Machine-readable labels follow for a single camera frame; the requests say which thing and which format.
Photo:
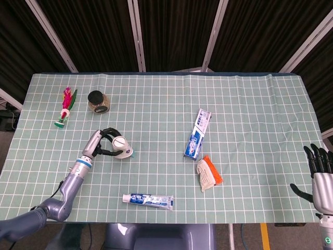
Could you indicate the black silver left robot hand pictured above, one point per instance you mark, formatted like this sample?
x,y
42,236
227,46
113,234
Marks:
x,y
91,143

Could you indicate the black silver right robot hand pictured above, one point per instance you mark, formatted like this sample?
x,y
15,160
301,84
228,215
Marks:
x,y
323,192

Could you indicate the white paper cup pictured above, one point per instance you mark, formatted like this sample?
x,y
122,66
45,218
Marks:
x,y
124,148

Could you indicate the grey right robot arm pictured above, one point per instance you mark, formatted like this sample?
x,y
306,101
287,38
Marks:
x,y
326,231

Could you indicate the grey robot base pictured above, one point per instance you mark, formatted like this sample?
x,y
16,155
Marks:
x,y
161,237

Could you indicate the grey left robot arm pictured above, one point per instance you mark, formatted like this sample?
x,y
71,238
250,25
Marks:
x,y
70,187

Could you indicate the glass jar with black lid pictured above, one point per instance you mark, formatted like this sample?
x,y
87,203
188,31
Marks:
x,y
98,102

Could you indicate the pink green feather shuttlecock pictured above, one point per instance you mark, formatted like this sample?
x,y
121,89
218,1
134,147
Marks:
x,y
66,104

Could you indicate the green grid tablecloth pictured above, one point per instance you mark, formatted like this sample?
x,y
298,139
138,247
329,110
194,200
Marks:
x,y
161,117

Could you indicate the blue white toothpaste tube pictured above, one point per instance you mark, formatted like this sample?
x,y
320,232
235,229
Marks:
x,y
149,200

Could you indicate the black equipment box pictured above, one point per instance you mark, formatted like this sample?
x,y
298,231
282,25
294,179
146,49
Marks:
x,y
6,117

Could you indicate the white table leg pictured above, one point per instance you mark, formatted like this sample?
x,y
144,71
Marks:
x,y
230,237

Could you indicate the blue white toothpaste box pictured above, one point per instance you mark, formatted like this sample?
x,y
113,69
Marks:
x,y
197,135

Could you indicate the black curtain panel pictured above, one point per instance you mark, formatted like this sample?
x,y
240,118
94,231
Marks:
x,y
177,34
20,52
91,34
260,34

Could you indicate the orange white snack packet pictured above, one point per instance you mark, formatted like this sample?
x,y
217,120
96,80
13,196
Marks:
x,y
208,174

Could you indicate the white metal frame post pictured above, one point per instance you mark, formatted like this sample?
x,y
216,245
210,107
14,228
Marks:
x,y
214,36
307,43
52,36
10,98
137,36

